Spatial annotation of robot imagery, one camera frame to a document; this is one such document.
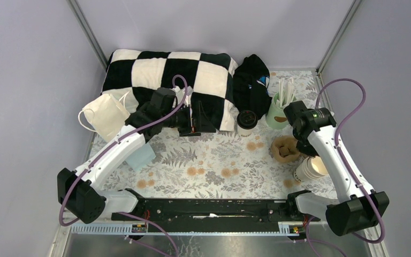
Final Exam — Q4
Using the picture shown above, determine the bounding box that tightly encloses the stack of paper cups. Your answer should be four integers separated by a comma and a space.
293, 156, 329, 183

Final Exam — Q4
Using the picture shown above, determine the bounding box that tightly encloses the white paper coffee cup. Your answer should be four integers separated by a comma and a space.
237, 124, 255, 137

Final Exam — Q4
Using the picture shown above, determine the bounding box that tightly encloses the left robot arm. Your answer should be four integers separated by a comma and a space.
57, 88, 216, 226

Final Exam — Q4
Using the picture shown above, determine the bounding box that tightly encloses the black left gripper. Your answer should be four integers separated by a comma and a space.
161, 101, 216, 137

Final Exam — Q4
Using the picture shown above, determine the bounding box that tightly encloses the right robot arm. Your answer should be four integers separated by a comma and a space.
284, 101, 390, 236

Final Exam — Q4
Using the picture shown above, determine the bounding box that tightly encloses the black cloth bundle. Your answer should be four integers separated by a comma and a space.
233, 54, 272, 119

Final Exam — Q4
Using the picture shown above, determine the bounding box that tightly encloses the white paper bag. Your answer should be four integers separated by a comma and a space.
78, 93, 130, 142

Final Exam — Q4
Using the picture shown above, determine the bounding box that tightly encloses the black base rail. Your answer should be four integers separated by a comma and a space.
111, 198, 309, 235

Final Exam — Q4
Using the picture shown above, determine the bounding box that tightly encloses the light blue napkin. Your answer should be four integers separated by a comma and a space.
125, 143, 156, 171

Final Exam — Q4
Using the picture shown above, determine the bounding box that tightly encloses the brown cardboard cup carrier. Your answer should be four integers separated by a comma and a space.
270, 135, 306, 164

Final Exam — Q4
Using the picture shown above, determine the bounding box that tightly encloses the black white checkered pillow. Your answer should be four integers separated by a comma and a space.
102, 49, 238, 131

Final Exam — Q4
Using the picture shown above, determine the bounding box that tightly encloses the floral table mat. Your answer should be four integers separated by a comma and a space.
81, 70, 348, 201

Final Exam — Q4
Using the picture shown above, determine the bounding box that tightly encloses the green straw holder cup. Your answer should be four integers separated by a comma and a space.
266, 93, 289, 130

